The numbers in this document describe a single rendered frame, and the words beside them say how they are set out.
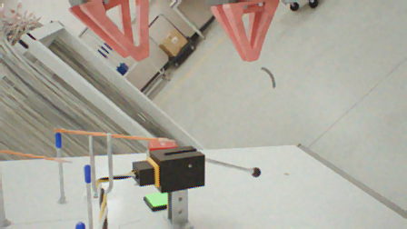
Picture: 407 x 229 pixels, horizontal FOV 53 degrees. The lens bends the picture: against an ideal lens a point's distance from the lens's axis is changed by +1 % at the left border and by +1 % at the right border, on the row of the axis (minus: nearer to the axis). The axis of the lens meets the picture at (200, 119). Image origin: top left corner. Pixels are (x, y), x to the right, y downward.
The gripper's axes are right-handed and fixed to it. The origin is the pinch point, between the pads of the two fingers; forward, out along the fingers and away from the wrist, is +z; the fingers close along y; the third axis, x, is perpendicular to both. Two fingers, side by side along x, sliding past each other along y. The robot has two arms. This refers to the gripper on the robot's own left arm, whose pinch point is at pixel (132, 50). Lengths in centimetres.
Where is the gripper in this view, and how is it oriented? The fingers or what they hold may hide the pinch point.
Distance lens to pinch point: 45.4
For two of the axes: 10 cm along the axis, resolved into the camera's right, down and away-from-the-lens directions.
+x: 8.2, -5.0, 2.8
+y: 4.3, 2.1, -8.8
